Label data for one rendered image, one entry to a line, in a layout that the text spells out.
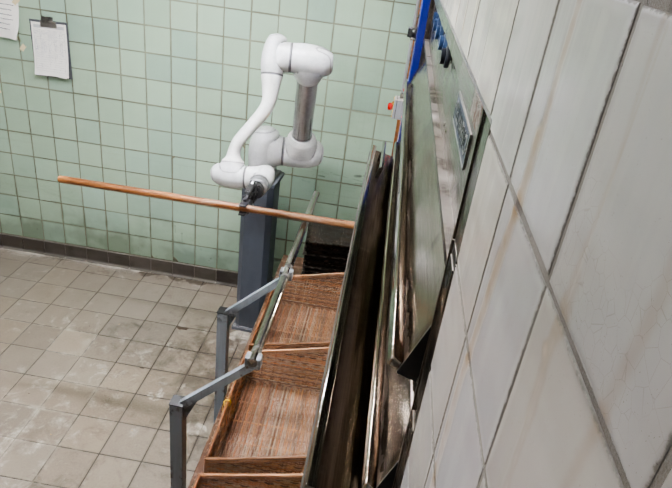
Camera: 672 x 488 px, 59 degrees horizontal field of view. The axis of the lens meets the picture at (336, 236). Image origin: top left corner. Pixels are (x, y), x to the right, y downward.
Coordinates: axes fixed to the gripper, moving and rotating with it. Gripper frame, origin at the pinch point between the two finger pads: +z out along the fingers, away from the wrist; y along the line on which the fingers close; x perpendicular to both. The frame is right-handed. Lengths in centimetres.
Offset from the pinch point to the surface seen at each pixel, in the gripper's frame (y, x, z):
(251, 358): 2, -26, 89
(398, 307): -54, -60, 136
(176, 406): 24, -5, 89
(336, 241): 32, -37, -43
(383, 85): -30, -46, -121
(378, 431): -27, -61, 137
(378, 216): -22, -55, 34
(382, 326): -28, -59, 105
